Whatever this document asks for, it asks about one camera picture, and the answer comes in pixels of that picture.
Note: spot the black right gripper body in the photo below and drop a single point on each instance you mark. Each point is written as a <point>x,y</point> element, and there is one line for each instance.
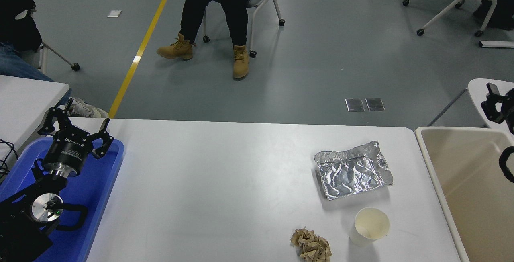
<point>510,111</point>

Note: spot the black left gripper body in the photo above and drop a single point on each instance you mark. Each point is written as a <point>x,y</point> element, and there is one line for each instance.
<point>68,151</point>

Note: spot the silver foil tray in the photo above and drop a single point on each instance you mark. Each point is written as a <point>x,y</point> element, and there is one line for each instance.
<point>349,173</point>

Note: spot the white paper cup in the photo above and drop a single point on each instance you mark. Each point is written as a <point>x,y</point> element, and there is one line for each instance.
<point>371,224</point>

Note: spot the tan paper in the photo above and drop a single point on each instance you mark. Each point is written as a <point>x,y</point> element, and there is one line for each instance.
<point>311,246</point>

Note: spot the white round table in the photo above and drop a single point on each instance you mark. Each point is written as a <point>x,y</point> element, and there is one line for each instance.
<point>476,93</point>

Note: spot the white rectangular side table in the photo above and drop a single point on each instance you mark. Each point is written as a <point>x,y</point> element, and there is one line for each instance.
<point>24,105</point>

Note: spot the white flat bar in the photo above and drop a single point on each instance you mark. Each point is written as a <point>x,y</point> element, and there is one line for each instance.
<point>498,44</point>

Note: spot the blue plastic tray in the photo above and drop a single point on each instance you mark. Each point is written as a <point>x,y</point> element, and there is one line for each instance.
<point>96,197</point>

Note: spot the person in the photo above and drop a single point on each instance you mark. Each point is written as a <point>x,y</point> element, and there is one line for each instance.
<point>12,65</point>
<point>504,13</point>
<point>237,9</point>

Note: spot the large pale plastic bin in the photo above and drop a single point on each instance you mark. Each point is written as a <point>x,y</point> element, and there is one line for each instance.
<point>474,197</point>

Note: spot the silver floor outlet plate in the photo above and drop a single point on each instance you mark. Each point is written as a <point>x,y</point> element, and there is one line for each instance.
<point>355,105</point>
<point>375,104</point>

